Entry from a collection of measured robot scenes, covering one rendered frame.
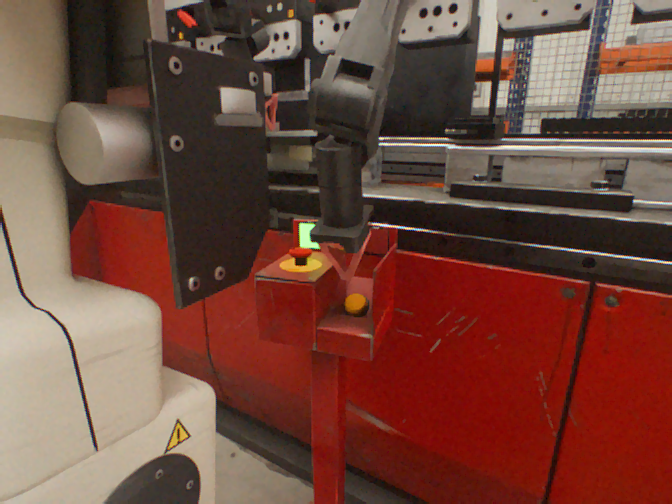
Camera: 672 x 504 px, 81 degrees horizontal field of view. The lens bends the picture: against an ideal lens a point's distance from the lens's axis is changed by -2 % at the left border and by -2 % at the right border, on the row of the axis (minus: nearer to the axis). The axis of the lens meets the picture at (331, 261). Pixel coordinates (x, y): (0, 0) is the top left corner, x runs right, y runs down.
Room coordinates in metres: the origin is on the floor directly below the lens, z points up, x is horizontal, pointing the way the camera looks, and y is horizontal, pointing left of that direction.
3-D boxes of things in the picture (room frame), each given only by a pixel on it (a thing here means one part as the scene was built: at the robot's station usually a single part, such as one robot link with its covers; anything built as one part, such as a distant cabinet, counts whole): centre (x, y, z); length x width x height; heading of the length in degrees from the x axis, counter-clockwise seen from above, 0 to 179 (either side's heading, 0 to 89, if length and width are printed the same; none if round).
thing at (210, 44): (1.24, 0.29, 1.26); 0.15 x 0.09 x 0.17; 57
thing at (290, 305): (0.65, 0.00, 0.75); 0.20 x 0.16 x 0.18; 70
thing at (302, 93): (1.12, 0.10, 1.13); 0.10 x 0.02 x 0.10; 57
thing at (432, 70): (1.67, 0.02, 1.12); 1.13 x 0.02 x 0.44; 57
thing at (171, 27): (1.35, 0.46, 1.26); 0.15 x 0.09 x 0.17; 57
